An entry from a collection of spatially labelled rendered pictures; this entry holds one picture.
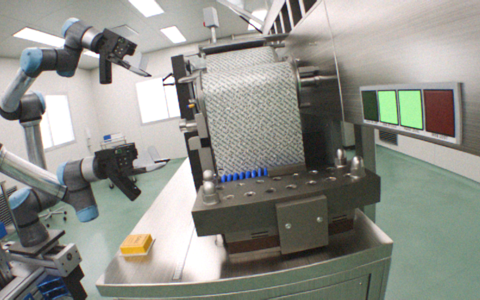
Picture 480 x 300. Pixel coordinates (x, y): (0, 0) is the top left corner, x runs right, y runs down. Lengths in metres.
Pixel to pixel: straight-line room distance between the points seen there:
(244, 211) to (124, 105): 6.40
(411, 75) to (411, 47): 0.04
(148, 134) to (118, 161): 5.91
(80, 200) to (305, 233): 0.63
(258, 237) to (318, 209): 0.14
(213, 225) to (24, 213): 0.90
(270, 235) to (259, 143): 0.25
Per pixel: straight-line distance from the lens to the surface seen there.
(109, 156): 0.74
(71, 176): 0.81
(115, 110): 6.93
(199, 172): 1.04
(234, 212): 0.51
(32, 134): 1.23
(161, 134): 6.52
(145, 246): 0.68
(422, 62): 0.37
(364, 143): 0.92
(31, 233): 1.24
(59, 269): 1.19
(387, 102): 0.43
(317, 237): 0.54
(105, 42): 0.85
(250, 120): 0.66
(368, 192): 0.57
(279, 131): 0.67
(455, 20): 0.32
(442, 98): 0.34
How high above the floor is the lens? 1.23
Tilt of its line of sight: 11 degrees down
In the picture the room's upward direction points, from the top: 9 degrees counter-clockwise
